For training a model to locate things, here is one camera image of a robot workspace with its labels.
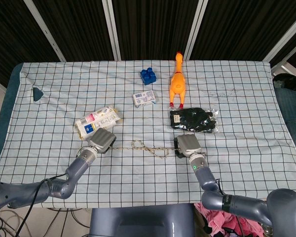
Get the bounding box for floor cables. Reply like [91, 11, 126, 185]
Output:
[0, 206, 92, 237]

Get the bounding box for blue toy building block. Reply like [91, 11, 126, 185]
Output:
[141, 68, 157, 86]

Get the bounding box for blue checked tablecloth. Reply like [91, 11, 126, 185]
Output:
[0, 60, 296, 209]

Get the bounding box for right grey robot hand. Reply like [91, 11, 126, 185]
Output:
[173, 134, 203, 159]

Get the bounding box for small white printed box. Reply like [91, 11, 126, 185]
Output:
[133, 90, 157, 108]

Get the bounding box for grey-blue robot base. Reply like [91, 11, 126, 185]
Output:
[89, 203, 197, 237]

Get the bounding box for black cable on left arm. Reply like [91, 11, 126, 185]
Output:
[14, 173, 69, 237]

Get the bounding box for black gloves in plastic bag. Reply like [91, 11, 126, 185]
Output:
[169, 107, 220, 134]

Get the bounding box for orange rubber chicken toy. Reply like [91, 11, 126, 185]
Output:
[169, 51, 186, 110]

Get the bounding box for pink cloth pile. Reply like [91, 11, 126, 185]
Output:
[194, 202, 265, 237]

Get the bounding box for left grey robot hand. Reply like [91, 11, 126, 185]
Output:
[88, 127, 117, 155]

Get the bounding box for white snack packet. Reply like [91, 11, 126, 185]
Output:
[74, 105, 124, 141]

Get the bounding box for teal table edge padding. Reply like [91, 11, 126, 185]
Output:
[0, 63, 24, 176]

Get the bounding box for beige braided rope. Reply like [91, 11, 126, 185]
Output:
[108, 140, 178, 159]

